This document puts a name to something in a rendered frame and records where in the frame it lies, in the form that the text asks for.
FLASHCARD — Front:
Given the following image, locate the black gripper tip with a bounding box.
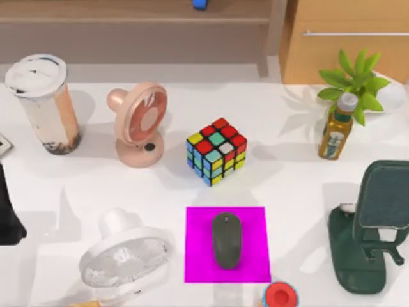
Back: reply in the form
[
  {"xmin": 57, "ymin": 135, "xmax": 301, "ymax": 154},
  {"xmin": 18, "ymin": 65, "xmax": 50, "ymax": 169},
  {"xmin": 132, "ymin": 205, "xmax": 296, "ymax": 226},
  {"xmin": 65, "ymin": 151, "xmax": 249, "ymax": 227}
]
[{"xmin": 0, "ymin": 162, "xmax": 28, "ymax": 247}]

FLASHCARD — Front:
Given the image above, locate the dark grey computer mouse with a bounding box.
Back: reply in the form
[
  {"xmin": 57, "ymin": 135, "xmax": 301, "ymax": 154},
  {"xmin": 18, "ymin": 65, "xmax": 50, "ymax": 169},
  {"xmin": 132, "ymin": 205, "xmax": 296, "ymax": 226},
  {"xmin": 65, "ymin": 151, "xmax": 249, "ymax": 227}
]
[{"xmin": 212, "ymin": 211, "xmax": 243, "ymax": 270}]

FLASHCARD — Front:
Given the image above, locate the open wooden shelf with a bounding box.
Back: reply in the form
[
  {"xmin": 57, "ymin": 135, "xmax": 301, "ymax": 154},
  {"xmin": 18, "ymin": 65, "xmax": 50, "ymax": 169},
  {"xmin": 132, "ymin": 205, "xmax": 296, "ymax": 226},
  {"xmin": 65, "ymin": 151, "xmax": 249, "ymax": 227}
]
[{"xmin": 0, "ymin": 0, "xmax": 288, "ymax": 78}]

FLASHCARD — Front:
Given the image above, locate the white desk fan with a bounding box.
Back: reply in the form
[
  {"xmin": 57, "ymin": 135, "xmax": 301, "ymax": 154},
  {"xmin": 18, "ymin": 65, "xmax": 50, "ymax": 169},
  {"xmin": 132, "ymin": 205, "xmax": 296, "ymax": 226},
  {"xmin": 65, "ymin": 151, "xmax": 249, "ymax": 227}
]
[{"xmin": 78, "ymin": 207, "xmax": 175, "ymax": 299}]

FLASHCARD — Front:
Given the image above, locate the dark green stand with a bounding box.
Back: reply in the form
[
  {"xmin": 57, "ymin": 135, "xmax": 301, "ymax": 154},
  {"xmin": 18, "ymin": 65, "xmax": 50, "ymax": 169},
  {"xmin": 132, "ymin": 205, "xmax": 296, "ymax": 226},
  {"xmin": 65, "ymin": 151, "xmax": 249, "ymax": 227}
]
[{"xmin": 328, "ymin": 159, "xmax": 409, "ymax": 295}]

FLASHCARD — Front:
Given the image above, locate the multicoloured puzzle cube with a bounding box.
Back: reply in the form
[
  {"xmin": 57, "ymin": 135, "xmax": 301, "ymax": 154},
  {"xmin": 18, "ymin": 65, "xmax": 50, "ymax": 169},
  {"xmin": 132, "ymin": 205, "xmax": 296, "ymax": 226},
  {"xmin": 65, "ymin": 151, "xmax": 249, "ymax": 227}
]
[{"xmin": 185, "ymin": 117, "xmax": 249, "ymax": 188}]

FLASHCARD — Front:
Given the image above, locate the pink desk fan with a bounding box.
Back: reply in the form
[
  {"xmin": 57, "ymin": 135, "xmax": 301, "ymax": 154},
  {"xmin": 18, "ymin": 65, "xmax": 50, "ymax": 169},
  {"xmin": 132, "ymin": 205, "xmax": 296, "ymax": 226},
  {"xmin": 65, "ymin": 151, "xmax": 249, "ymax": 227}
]
[{"xmin": 105, "ymin": 81, "xmax": 169, "ymax": 168}]

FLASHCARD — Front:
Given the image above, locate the magenta square mat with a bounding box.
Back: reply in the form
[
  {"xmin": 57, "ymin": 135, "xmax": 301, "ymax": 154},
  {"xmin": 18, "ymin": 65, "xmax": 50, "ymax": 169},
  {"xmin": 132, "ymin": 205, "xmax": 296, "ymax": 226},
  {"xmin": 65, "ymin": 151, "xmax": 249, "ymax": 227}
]
[{"xmin": 183, "ymin": 206, "xmax": 272, "ymax": 284}]

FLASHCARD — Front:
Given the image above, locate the green plant in white pot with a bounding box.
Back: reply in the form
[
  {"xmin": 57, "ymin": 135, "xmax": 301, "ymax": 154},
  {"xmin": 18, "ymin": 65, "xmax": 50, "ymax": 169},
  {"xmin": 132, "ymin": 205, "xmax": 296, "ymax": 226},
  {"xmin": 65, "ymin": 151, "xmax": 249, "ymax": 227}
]
[{"xmin": 316, "ymin": 47, "xmax": 406, "ymax": 127}]

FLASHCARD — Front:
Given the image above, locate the light wooden object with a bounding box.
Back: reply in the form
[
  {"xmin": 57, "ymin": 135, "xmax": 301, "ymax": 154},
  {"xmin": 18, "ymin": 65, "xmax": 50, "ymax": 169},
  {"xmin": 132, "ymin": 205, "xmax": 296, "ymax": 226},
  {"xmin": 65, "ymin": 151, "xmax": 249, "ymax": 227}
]
[{"xmin": 68, "ymin": 298, "xmax": 100, "ymax": 307}]

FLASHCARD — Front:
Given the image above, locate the milk tea cup white lid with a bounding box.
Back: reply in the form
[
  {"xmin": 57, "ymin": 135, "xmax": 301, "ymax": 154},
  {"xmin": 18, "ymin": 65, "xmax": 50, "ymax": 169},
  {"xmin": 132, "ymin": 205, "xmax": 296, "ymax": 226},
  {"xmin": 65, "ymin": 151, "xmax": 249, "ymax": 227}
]
[{"xmin": 4, "ymin": 53, "xmax": 82, "ymax": 156}]

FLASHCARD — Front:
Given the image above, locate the wooden cupboard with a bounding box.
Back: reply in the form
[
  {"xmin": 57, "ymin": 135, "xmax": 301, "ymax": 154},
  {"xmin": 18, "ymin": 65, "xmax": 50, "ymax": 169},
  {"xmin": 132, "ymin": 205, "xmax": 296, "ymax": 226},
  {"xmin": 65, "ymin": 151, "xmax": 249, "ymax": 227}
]
[{"xmin": 279, "ymin": 0, "xmax": 409, "ymax": 86}]

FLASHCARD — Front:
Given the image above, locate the long metal handle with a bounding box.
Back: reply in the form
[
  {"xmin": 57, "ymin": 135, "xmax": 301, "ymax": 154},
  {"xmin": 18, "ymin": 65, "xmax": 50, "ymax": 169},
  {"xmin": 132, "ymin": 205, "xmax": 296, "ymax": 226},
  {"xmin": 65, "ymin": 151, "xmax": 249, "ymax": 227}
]
[{"xmin": 302, "ymin": 29, "xmax": 409, "ymax": 37}]

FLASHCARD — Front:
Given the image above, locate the yellow bottle with white cap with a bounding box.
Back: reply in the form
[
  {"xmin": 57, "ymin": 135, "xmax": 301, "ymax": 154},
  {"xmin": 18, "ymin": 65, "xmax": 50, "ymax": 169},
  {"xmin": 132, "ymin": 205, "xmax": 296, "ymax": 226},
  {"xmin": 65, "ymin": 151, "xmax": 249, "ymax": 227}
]
[{"xmin": 318, "ymin": 92, "xmax": 359, "ymax": 161}]

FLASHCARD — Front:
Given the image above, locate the small grey flat object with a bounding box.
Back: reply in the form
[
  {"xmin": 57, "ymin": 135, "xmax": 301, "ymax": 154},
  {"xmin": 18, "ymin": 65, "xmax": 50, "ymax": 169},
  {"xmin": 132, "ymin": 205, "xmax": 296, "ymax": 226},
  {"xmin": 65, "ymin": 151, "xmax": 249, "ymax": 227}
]
[{"xmin": 0, "ymin": 133, "xmax": 15, "ymax": 159}]

